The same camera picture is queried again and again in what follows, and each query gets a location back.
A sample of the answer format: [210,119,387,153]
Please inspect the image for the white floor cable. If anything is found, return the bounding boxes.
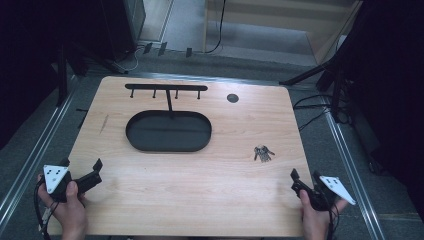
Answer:
[112,46,145,73]

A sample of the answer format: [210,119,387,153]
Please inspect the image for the aluminium floor rail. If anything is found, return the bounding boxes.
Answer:
[319,96,388,240]
[0,89,78,231]

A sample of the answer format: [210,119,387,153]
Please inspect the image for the person's right hand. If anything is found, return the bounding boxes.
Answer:
[298,189,350,240]

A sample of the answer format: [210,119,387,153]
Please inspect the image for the black metal stand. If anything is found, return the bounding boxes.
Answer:
[55,43,91,108]

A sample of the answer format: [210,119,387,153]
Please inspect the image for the black key rack with tray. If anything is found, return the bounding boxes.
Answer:
[124,83,213,154]

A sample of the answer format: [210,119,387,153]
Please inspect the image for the black floor cables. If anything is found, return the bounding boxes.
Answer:
[292,94,355,132]

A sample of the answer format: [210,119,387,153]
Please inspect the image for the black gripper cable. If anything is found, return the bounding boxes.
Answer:
[33,179,62,240]
[327,205,340,240]

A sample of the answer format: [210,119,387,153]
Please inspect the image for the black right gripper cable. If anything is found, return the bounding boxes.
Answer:
[327,205,340,240]

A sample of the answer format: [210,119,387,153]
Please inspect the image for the dark curtain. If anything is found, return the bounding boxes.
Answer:
[0,0,111,151]
[333,0,424,221]

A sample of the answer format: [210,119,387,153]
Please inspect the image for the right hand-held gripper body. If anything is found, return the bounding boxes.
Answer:
[291,175,357,212]

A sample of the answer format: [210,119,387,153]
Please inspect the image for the black hanging cable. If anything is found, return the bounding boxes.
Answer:
[204,0,228,55]

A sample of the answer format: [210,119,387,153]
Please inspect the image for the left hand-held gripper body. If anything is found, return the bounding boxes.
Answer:
[43,164,103,204]

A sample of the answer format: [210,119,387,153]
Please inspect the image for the bunch of keys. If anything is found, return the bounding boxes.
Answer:
[253,144,276,164]

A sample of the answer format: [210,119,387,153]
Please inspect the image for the person's left hand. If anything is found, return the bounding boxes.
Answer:
[37,180,89,240]

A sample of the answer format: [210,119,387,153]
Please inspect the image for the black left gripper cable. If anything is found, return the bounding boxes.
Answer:
[33,179,62,240]

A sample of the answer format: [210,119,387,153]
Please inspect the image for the black tripod stand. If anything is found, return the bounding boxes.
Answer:
[279,49,355,124]

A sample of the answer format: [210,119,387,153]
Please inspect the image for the dark cabinet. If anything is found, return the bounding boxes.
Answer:
[99,0,147,62]

